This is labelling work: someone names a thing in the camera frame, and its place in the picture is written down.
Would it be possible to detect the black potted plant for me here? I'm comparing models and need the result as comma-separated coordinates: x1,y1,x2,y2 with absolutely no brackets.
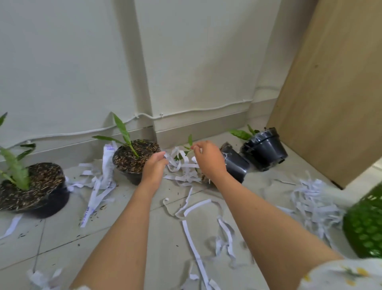
229,125,288,172
0,112,71,219
174,134,251,185
92,113,162,186

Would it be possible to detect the green perforated plastic basket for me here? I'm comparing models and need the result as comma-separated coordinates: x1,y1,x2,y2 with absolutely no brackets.
342,184,382,259

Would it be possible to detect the white floral shirt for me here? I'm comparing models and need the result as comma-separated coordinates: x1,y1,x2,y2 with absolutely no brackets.
71,258,382,290

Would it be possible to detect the person's right forearm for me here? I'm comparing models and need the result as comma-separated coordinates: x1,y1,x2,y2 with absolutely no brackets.
213,173,344,290

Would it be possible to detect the grey tiled floor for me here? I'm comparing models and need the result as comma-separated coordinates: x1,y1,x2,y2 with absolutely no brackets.
0,131,382,290

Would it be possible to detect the person's left forearm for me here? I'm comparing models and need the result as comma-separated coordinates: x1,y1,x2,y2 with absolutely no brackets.
70,179,163,290

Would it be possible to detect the person's left hand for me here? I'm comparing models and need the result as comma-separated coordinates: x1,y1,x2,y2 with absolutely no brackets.
140,151,170,188

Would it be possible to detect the person's right hand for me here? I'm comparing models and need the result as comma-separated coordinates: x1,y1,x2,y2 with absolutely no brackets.
191,141,229,183

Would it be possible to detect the white wall cable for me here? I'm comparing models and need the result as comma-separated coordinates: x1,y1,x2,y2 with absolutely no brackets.
0,100,254,150

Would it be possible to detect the heap of shredded paper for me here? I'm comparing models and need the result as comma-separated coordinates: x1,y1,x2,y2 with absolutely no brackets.
0,143,347,290

